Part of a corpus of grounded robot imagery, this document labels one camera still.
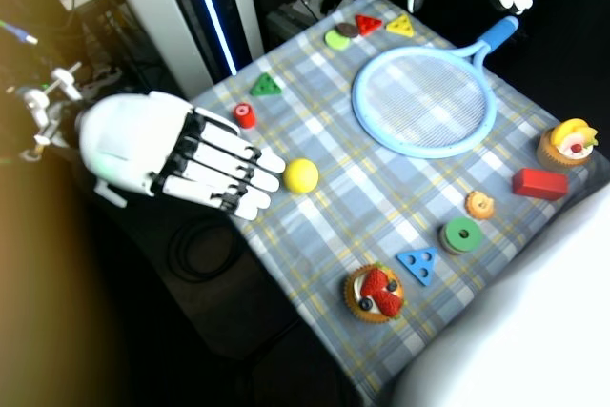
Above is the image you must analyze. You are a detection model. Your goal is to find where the yellow ball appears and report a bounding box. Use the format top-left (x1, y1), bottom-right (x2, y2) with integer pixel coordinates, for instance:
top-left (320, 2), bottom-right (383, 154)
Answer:
top-left (282, 157), bottom-right (320, 195)

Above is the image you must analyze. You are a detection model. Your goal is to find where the light blue toy racket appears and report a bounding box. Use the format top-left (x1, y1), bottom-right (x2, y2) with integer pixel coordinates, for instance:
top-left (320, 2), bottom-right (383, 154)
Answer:
top-left (351, 15), bottom-right (519, 160)

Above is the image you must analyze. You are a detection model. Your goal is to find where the red cylinder block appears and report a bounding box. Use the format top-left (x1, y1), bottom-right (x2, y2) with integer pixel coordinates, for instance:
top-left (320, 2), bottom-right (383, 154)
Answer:
top-left (233, 101), bottom-right (257, 130)

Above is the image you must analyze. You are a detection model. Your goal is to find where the white column with blue light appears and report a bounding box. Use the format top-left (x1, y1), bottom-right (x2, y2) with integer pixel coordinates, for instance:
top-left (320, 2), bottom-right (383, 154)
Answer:
top-left (97, 0), bottom-right (266, 101)

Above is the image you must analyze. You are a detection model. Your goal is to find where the green triangle block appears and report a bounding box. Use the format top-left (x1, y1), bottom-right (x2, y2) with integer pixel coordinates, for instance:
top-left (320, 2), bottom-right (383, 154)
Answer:
top-left (249, 71), bottom-right (283, 97)

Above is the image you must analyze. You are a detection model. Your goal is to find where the blue plaid table cloth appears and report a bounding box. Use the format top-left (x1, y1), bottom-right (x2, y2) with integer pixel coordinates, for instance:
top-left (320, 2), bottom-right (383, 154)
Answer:
top-left (190, 0), bottom-right (602, 406)

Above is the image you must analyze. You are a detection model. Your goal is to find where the green round disc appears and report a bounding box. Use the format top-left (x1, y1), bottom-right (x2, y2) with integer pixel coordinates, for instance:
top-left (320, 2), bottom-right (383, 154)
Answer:
top-left (324, 28), bottom-right (353, 51)

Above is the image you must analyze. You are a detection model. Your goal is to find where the red triangle block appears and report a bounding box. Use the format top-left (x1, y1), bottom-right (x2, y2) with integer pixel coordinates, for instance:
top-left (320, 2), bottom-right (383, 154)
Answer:
top-left (355, 13), bottom-right (384, 37)

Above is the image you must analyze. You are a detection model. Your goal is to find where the toy cupcake with strawberries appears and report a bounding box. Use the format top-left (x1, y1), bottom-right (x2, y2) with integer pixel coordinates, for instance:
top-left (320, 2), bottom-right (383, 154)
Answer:
top-left (343, 262), bottom-right (406, 325)

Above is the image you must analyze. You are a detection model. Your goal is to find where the yellow triangle block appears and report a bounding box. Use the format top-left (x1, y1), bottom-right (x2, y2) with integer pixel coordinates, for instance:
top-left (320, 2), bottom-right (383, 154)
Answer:
top-left (384, 13), bottom-right (416, 38)

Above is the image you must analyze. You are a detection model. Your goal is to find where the blue triangle block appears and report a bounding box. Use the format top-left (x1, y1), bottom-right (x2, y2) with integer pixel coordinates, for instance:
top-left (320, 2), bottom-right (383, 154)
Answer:
top-left (396, 247), bottom-right (438, 287)

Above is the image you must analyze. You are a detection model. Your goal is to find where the small toy cookie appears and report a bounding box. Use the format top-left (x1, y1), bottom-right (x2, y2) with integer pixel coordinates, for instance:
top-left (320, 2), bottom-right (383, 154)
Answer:
top-left (464, 190), bottom-right (496, 221)

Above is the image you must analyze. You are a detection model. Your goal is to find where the red rectangular block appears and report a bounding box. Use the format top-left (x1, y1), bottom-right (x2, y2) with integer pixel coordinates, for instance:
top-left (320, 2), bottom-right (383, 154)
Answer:
top-left (511, 167), bottom-right (570, 202)

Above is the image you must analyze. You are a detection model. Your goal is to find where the toy cupcake with yellow fruit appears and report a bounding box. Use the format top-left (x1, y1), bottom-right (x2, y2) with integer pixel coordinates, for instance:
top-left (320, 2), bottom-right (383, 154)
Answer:
top-left (536, 117), bottom-right (600, 170)

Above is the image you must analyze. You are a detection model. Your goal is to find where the black coiled cable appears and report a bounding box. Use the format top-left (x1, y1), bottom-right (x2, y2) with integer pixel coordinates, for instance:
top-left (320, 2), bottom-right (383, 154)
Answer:
top-left (166, 220), bottom-right (242, 283)

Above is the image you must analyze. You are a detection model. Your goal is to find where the green cable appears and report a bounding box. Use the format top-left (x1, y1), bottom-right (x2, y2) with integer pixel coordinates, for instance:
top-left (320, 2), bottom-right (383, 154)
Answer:
top-left (0, 19), bottom-right (39, 46)

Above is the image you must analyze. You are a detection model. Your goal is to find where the green ring block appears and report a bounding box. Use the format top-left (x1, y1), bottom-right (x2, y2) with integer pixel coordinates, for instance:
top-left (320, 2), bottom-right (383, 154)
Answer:
top-left (438, 216), bottom-right (485, 256)

